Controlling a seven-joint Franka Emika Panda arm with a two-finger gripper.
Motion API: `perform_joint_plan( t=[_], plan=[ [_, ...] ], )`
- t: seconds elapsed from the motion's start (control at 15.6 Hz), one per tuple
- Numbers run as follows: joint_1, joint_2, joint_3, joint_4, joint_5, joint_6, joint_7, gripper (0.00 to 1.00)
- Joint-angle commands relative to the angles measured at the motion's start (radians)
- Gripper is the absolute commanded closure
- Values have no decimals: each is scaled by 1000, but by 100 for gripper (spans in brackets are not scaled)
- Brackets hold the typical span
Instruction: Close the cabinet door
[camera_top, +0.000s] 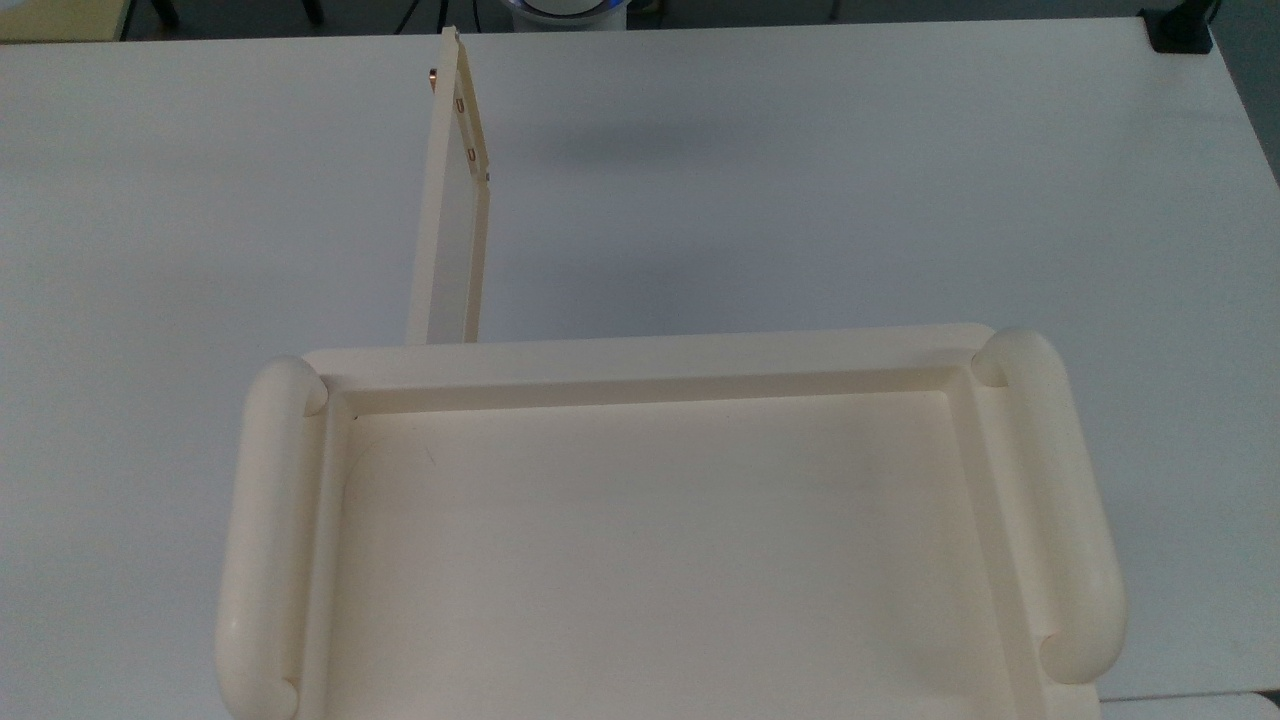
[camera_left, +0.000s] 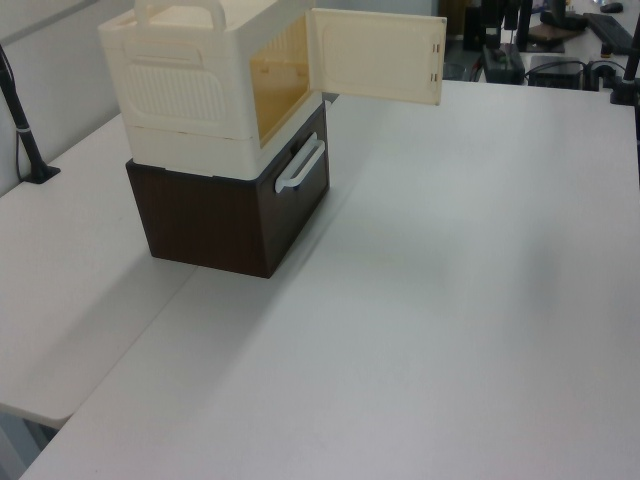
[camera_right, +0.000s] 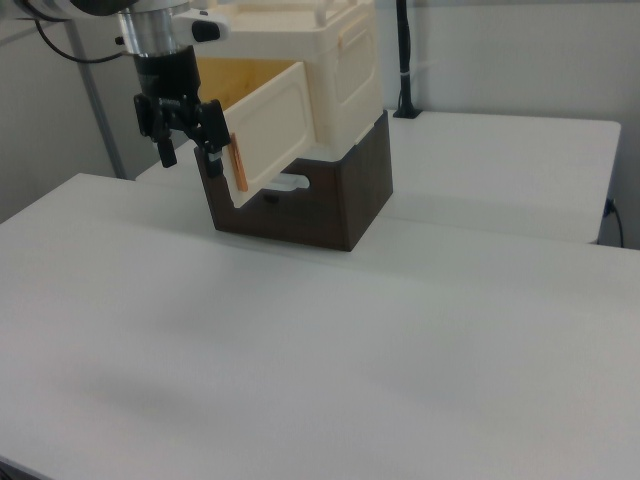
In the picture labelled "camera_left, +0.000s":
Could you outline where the cream cabinet door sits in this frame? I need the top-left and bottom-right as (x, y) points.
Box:
(305, 6), (448, 108)

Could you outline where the dark brown drawer box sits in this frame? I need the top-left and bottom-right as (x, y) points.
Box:
(124, 102), (332, 281)

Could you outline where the cream plastic tray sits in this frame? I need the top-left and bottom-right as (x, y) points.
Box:
(97, 0), (331, 182)

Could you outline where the black power supply box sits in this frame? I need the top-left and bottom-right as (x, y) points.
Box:
(481, 43), (527, 84)

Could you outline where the black stand equipment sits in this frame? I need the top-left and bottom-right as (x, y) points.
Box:
(463, 0), (502, 52)

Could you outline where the black square device box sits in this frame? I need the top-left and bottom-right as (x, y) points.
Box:
(527, 55), (587, 90)

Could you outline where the brown wooden board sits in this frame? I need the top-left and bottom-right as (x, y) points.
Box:
(528, 21), (569, 52)

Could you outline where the black keyboard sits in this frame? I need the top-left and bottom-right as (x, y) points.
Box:
(583, 12), (639, 57)

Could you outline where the white drawer handle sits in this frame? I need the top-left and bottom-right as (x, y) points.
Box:
(274, 132), (327, 195)

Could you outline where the black camera pole with base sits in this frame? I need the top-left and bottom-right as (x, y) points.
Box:
(0, 43), (62, 187)

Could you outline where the black clamped camera pole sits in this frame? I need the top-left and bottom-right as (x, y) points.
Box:
(608, 0), (640, 107)

